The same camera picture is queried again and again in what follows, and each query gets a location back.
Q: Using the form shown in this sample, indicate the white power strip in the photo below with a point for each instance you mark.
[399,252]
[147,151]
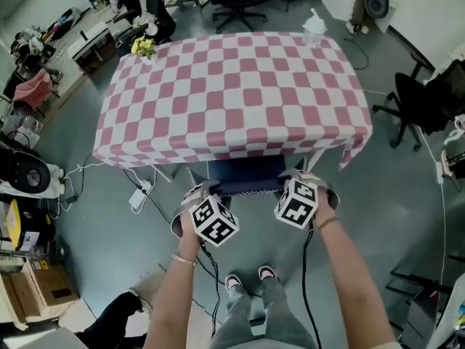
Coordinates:
[140,195]

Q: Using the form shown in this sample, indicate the black round stool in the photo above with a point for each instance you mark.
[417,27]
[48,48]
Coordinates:
[377,0]

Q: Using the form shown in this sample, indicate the pink cloth covered chair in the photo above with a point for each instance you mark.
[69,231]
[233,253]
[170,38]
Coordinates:
[32,89]

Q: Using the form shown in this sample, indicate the person's right hand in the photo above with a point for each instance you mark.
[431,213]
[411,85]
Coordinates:
[311,177]

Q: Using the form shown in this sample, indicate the person's left hand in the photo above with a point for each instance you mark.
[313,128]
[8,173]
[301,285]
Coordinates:
[192,197]

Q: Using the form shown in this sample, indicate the table under checkered cloth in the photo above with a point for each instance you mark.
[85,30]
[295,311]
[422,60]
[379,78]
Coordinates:
[162,173]

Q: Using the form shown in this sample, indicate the black office chair with clothes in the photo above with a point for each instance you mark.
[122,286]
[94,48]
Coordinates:
[417,100]

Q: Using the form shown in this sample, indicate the pink white checkered tablecloth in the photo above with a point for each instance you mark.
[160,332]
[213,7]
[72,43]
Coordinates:
[232,96]

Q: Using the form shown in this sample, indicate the person's right pink shoe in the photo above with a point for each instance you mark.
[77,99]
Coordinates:
[267,272]

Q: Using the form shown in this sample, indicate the yellow black case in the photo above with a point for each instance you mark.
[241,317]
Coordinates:
[31,224]

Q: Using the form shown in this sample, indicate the person's pink shoe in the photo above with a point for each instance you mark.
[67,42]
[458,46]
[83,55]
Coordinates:
[267,272]
[233,281]

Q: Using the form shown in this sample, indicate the person's left forearm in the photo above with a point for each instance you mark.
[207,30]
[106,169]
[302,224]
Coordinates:
[174,285]

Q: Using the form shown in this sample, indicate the yellow flowers in white pot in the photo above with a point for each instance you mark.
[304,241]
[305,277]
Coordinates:
[144,47]

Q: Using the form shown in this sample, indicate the white low bench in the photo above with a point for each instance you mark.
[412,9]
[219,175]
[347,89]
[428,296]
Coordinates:
[89,44]

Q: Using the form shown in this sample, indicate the black metal rack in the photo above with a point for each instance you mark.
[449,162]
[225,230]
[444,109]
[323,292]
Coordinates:
[417,293]

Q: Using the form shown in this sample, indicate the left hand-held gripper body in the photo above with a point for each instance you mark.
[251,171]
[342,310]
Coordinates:
[214,221]

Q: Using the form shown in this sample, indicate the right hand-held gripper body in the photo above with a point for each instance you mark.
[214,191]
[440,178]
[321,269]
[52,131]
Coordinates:
[296,204]

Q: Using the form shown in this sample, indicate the clear plastic bottle white lid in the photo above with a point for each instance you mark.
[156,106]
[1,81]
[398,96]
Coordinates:
[314,27]

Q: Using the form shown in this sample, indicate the black round fan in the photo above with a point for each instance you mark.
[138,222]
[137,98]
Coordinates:
[27,173]

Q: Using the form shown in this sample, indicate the dark blue cushioned chair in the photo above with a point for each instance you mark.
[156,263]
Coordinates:
[247,175]

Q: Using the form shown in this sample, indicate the person's right forearm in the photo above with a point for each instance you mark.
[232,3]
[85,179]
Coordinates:
[348,285]

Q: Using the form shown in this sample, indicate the person's grey jeans legs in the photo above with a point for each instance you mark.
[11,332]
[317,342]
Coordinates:
[269,318]

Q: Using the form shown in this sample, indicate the person's left pink shoe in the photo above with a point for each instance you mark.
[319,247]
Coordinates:
[233,281]

